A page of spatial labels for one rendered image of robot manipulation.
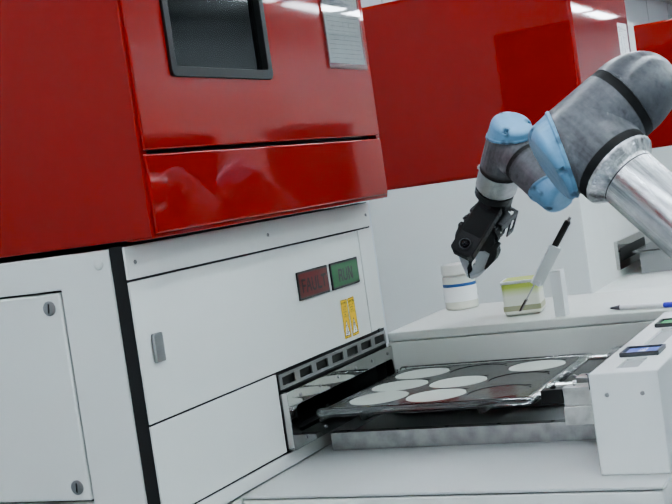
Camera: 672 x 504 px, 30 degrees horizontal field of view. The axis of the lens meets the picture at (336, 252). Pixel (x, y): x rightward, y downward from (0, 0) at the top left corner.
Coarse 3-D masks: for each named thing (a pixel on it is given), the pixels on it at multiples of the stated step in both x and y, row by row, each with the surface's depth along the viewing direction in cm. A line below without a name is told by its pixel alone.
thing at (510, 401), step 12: (528, 396) 190; (324, 408) 204; (336, 408) 203; (348, 408) 202; (360, 408) 201; (372, 408) 200; (384, 408) 199; (396, 408) 198; (408, 408) 197; (420, 408) 197; (432, 408) 196; (444, 408) 195; (456, 408) 194; (468, 408) 193
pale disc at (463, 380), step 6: (450, 378) 218; (456, 378) 217; (462, 378) 216; (468, 378) 215; (474, 378) 214; (480, 378) 214; (486, 378) 213; (432, 384) 214; (438, 384) 214; (444, 384) 213; (450, 384) 212; (456, 384) 211; (462, 384) 210; (468, 384) 209
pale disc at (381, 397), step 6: (360, 396) 213; (366, 396) 212; (372, 396) 211; (378, 396) 210; (384, 396) 209; (390, 396) 208; (396, 396) 207; (402, 396) 206; (354, 402) 208; (360, 402) 207; (366, 402) 206; (372, 402) 205; (378, 402) 204; (384, 402) 204
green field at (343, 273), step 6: (336, 264) 225; (342, 264) 227; (348, 264) 229; (354, 264) 231; (336, 270) 224; (342, 270) 227; (348, 270) 229; (354, 270) 231; (336, 276) 224; (342, 276) 226; (348, 276) 229; (354, 276) 231; (336, 282) 224; (342, 282) 226; (348, 282) 228
